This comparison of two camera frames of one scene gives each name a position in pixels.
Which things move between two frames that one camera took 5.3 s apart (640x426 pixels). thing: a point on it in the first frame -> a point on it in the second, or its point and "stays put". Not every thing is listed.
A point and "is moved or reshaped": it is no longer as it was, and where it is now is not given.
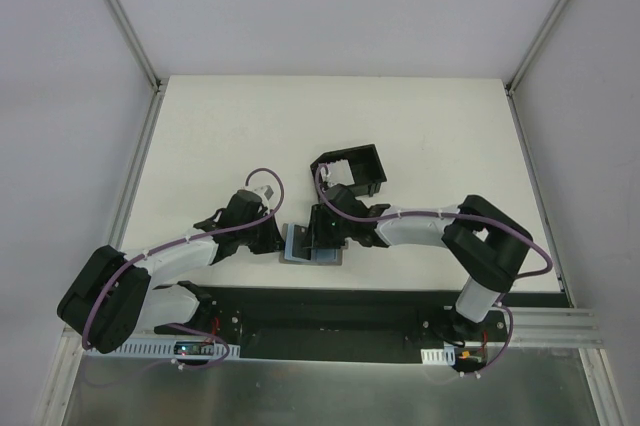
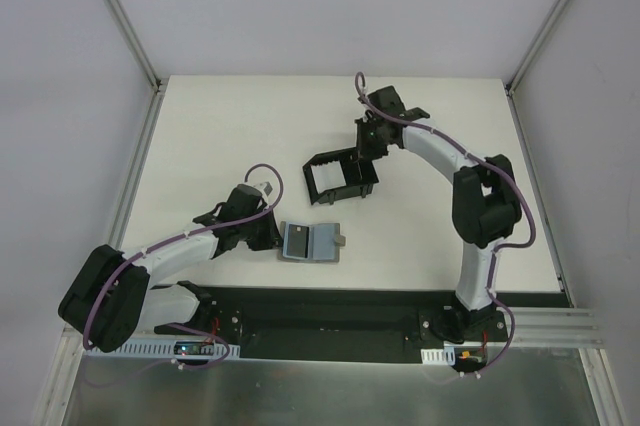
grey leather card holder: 318,256 stays put
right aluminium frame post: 511,85 stays put
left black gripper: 273,237 stays put
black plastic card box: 365,165 is moved or reshaped
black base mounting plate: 340,324 stays put
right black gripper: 316,234 -> 364,161
